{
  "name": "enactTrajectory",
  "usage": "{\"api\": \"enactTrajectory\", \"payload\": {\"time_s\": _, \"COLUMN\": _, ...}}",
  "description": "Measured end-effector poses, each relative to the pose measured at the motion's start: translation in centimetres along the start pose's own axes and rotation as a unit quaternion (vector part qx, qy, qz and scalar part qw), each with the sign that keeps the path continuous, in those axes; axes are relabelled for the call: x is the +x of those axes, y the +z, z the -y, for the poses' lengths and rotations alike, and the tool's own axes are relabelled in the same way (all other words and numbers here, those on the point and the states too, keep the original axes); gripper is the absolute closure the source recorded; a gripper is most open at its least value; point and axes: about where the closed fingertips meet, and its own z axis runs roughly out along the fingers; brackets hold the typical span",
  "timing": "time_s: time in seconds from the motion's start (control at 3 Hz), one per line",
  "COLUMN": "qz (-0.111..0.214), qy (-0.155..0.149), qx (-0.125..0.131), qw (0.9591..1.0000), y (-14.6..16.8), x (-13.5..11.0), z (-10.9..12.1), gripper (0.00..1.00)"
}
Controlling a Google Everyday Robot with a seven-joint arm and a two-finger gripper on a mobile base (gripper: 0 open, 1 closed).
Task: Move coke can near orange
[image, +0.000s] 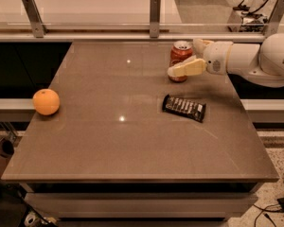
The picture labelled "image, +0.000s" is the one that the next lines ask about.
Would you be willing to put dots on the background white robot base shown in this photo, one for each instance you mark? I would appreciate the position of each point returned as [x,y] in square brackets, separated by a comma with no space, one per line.
[248,18]

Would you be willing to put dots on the right metal railing bracket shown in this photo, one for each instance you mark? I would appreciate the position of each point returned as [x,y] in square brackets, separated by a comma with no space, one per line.
[275,18]

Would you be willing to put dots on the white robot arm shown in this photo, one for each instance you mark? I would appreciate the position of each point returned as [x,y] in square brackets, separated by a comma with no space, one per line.
[261,64]

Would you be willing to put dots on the middle metal railing bracket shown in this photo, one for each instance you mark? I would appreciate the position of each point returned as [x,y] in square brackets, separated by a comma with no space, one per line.
[155,10]

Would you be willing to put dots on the black chocolate bar wrapper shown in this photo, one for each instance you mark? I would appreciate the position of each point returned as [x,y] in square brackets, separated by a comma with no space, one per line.
[184,107]

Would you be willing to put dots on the orange fruit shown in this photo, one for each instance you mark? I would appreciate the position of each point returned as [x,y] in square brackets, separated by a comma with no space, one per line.
[46,102]

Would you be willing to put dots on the left metal railing bracket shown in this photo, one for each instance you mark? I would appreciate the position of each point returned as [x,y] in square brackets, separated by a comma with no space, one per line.
[33,15]

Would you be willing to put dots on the metal railing bracket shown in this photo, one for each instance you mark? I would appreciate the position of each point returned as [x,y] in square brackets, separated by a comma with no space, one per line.
[275,18]
[155,10]
[33,15]

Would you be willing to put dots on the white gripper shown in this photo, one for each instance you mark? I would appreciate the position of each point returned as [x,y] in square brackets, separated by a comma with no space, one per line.
[215,59]

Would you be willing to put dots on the black power adapter with cables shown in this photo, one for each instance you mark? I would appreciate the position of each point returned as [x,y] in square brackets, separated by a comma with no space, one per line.
[274,208]

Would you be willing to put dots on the red coke can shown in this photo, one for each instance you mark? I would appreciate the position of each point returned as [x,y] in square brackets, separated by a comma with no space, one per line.
[180,51]

